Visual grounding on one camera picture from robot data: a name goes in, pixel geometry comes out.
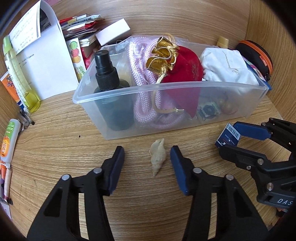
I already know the metal nail clipper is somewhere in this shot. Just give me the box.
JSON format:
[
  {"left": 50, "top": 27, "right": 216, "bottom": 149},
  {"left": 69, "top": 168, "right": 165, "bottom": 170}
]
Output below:
[{"left": 18, "top": 109, "right": 35, "bottom": 131}]

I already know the dark green spray bottle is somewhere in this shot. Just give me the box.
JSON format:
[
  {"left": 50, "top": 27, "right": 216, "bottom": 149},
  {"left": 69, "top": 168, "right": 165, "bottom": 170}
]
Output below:
[{"left": 93, "top": 49, "right": 135, "bottom": 132}]

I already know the white green orange tube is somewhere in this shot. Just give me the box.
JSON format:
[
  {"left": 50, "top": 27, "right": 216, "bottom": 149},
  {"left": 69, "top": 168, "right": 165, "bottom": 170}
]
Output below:
[{"left": 1, "top": 118, "right": 21, "bottom": 163}]

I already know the red velvet pouch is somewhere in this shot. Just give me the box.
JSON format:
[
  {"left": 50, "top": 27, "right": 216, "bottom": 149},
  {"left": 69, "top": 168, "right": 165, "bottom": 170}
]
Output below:
[{"left": 146, "top": 36, "right": 203, "bottom": 118}]

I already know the pink rope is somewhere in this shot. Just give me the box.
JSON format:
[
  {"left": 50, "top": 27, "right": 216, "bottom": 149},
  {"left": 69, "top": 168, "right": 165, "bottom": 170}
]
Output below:
[{"left": 127, "top": 36, "right": 186, "bottom": 130}]

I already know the orange tube box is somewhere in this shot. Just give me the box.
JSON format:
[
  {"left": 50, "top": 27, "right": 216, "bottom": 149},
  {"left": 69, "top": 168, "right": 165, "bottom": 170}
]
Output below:
[{"left": 1, "top": 71, "right": 24, "bottom": 109}]

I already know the black orange round case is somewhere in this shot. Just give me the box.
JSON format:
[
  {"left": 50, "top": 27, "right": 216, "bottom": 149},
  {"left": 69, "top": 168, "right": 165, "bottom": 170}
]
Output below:
[{"left": 235, "top": 40, "right": 273, "bottom": 81}]

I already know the stack of books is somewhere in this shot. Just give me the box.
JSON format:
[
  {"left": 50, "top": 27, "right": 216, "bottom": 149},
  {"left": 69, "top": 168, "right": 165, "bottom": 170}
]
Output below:
[{"left": 59, "top": 14, "right": 104, "bottom": 47}]

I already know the yellow sunscreen bottle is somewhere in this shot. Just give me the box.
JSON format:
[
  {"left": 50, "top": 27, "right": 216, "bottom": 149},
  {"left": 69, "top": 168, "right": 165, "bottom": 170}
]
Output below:
[{"left": 216, "top": 36, "right": 229, "bottom": 49}]

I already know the white paper bag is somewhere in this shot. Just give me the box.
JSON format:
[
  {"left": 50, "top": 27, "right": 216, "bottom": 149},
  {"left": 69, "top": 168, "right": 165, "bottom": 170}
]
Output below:
[{"left": 9, "top": 1, "right": 78, "bottom": 100}]

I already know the white drawstring pouch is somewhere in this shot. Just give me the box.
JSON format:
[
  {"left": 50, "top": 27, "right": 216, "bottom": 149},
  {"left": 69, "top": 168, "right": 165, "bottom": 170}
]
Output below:
[{"left": 200, "top": 48, "right": 259, "bottom": 95}]

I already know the yellow green spray bottle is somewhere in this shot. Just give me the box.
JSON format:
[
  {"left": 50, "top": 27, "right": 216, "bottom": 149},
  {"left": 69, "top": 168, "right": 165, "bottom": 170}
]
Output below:
[{"left": 3, "top": 35, "right": 40, "bottom": 113}]

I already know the clear plastic storage bin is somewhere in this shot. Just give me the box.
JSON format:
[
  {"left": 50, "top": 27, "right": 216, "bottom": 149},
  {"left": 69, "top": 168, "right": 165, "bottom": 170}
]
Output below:
[{"left": 73, "top": 34, "right": 268, "bottom": 140}]

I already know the beige seashell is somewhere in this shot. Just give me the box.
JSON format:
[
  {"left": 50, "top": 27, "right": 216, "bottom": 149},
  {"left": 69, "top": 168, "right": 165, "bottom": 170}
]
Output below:
[{"left": 149, "top": 138, "right": 166, "bottom": 177}]

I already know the colourful embroidered charm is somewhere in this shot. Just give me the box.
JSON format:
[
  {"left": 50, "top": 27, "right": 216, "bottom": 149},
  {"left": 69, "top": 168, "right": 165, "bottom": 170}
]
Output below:
[{"left": 218, "top": 97, "right": 238, "bottom": 115}]

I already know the blue card box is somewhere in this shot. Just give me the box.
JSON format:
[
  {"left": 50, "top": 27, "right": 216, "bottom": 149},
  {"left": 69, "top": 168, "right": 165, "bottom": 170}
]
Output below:
[{"left": 215, "top": 123, "right": 241, "bottom": 149}]

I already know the floral square tile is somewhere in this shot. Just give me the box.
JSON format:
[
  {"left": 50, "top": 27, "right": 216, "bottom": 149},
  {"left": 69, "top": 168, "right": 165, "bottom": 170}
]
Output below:
[{"left": 196, "top": 101, "right": 221, "bottom": 121}]

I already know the fruit pattern box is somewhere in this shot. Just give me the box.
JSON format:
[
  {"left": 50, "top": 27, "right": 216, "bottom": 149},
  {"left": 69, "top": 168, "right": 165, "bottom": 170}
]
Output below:
[{"left": 66, "top": 38, "right": 86, "bottom": 82}]

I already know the white small box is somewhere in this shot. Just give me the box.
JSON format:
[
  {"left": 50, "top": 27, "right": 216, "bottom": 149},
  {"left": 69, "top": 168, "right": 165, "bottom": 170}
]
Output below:
[{"left": 95, "top": 19, "right": 130, "bottom": 46}]

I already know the orange marker pen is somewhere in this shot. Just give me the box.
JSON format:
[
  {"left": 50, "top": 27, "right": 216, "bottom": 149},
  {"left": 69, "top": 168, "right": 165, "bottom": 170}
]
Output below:
[{"left": 1, "top": 162, "right": 13, "bottom": 205}]

